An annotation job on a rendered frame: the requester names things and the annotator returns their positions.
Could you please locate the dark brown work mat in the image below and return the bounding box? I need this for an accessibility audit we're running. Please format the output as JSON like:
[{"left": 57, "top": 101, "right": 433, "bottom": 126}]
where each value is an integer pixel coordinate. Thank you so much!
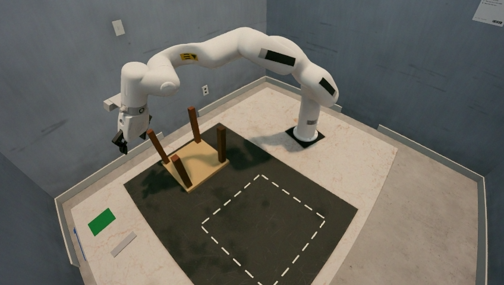
[{"left": 123, "top": 122, "right": 358, "bottom": 285}]

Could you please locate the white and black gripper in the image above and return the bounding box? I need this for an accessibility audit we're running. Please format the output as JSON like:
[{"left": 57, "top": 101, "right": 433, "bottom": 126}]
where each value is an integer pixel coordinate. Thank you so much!
[{"left": 112, "top": 105, "right": 152, "bottom": 155}]

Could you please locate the tan wooden stool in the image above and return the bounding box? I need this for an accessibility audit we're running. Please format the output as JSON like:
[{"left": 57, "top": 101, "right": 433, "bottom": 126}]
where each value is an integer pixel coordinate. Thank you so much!
[{"left": 146, "top": 106, "right": 229, "bottom": 194}]

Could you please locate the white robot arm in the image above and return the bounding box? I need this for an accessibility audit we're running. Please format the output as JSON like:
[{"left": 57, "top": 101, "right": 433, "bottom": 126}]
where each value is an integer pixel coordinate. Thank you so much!
[{"left": 103, "top": 27, "right": 339, "bottom": 142}]

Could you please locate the green flat block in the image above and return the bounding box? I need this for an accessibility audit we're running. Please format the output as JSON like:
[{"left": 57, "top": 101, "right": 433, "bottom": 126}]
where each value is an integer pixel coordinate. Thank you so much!
[{"left": 88, "top": 208, "right": 116, "bottom": 237}]

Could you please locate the grey flat bar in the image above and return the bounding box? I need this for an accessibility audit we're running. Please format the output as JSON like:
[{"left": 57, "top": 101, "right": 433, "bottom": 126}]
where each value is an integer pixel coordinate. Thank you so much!
[{"left": 111, "top": 231, "right": 137, "bottom": 258}]

